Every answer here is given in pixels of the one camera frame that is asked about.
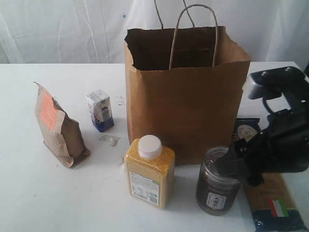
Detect clear plastic wrapper scrap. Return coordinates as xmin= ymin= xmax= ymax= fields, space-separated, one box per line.
xmin=99 ymin=134 xmax=120 ymax=143

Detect white crumb beside wrapper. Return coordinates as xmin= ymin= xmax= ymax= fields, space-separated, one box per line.
xmin=109 ymin=137 xmax=118 ymax=146

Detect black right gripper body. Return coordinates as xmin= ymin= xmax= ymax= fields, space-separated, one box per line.
xmin=248 ymin=109 xmax=309 ymax=173

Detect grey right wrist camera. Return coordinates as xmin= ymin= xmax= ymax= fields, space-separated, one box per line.
xmin=248 ymin=66 xmax=309 ymax=101

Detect kraft pouch with orange label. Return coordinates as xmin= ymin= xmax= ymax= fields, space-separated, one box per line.
xmin=34 ymin=83 xmax=90 ymax=168

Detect spaghetti packet dark blue ends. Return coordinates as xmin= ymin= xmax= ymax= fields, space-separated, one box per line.
xmin=231 ymin=117 xmax=309 ymax=232

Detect small white blue carton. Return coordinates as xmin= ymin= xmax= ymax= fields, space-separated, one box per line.
xmin=86 ymin=89 xmax=114 ymax=132

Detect dark tea can silver lid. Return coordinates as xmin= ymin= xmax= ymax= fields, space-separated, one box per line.
xmin=196 ymin=146 xmax=241 ymax=216

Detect yellow millet bottle white cap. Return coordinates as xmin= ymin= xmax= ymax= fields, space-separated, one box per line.
xmin=124 ymin=135 xmax=175 ymax=209

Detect brown paper shopping bag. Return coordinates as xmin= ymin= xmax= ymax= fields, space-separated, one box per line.
xmin=125 ymin=24 xmax=251 ymax=165

